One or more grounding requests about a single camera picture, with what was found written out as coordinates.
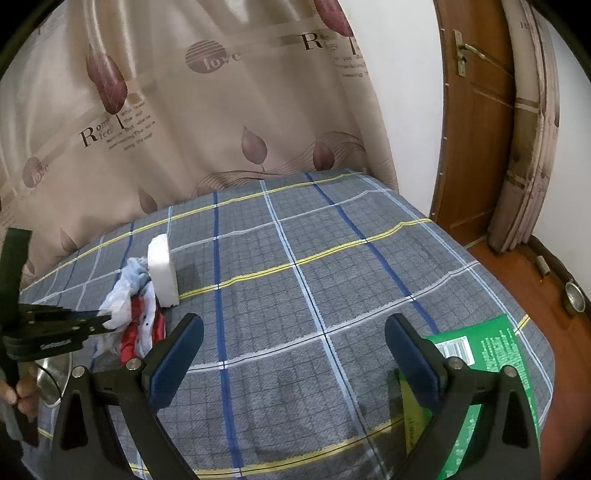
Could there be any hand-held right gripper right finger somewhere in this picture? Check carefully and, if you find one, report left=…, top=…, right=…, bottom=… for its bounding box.
left=384, top=313, right=542, bottom=480

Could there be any white printed cloth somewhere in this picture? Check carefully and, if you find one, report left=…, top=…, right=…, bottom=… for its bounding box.
left=92, top=276, right=141, bottom=359

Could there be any brown wooden door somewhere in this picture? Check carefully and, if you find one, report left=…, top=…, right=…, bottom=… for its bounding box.
left=428, top=0, right=517, bottom=251

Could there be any beige leaf print curtain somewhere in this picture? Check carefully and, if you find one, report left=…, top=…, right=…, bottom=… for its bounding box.
left=0, top=0, right=400, bottom=296

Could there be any grey plaid bed sheet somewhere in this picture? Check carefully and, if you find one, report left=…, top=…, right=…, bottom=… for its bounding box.
left=18, top=168, right=556, bottom=480

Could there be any white foam block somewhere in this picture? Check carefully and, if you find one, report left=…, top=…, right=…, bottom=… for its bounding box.
left=147, top=233, right=181, bottom=308

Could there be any person's left hand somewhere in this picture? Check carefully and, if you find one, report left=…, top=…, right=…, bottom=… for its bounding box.
left=0, top=362, right=41, bottom=420

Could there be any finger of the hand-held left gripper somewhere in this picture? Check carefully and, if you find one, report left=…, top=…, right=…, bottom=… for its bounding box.
left=18, top=305, right=112, bottom=331
left=2, top=329, right=95, bottom=361

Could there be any small steel floor bowl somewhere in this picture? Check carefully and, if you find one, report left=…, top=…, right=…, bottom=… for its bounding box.
left=561, top=280, right=588, bottom=316

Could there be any rolled beige mat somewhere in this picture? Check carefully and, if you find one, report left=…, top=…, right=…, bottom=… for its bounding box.
left=488, top=0, right=562, bottom=254

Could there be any light blue cloth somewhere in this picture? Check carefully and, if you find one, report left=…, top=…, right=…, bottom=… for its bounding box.
left=121, top=257, right=154, bottom=296

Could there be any green box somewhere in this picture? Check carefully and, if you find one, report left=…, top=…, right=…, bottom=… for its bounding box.
left=399, top=314, right=542, bottom=480

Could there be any red and white cloth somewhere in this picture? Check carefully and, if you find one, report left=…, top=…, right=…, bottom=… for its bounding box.
left=119, top=294, right=168, bottom=366

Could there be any brass door handle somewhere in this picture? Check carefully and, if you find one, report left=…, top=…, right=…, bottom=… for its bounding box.
left=452, top=30, right=468, bottom=77

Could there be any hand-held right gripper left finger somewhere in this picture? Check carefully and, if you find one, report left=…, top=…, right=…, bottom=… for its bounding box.
left=50, top=312, right=205, bottom=480

